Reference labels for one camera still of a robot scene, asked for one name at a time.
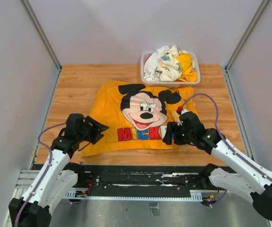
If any yellow pillowcase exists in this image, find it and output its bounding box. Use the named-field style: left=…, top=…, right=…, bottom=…
left=82, top=80, right=197, bottom=157

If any aluminium frame post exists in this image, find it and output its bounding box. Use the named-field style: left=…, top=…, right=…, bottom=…
left=225, top=0, right=272, bottom=71
left=20, top=0, right=63, bottom=70

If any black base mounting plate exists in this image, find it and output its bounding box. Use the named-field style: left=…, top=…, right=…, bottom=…
left=58, top=164, right=228, bottom=199

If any left aluminium frame post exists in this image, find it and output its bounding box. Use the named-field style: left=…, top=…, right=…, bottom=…
left=20, top=0, right=63, bottom=70

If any translucent plastic bin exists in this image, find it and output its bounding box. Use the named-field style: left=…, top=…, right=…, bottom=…
left=140, top=51, right=201, bottom=88

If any yellow cloth in bin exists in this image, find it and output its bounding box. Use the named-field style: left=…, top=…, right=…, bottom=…
left=175, top=53, right=197, bottom=82

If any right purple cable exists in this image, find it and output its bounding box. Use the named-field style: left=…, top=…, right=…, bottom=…
left=177, top=93, right=272, bottom=209

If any right aluminium frame post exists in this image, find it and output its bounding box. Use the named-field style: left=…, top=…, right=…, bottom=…
left=225, top=0, right=272, bottom=71

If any white printed cloth in bin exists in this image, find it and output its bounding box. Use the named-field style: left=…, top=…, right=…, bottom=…
left=144, top=45, right=195, bottom=82

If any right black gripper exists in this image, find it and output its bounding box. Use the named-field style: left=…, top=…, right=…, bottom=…
left=163, top=122, right=195, bottom=145

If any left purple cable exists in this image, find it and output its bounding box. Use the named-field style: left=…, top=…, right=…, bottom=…
left=15, top=122, right=85, bottom=227

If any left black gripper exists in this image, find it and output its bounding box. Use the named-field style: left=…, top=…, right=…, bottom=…
left=77, top=115, right=109, bottom=144

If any purple cable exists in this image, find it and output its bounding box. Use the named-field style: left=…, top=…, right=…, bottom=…
left=15, top=122, right=85, bottom=227
left=177, top=93, right=272, bottom=209

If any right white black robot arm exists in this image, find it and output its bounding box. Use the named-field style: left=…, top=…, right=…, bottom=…
left=163, top=110, right=272, bottom=221

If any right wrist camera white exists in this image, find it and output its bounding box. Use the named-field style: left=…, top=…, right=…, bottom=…
left=177, top=107, right=190, bottom=126

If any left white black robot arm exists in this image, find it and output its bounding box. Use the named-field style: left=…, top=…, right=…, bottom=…
left=8, top=113, right=109, bottom=227

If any grey slotted cable duct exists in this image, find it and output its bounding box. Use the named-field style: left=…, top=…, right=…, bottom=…
left=64, top=187, right=203, bottom=202

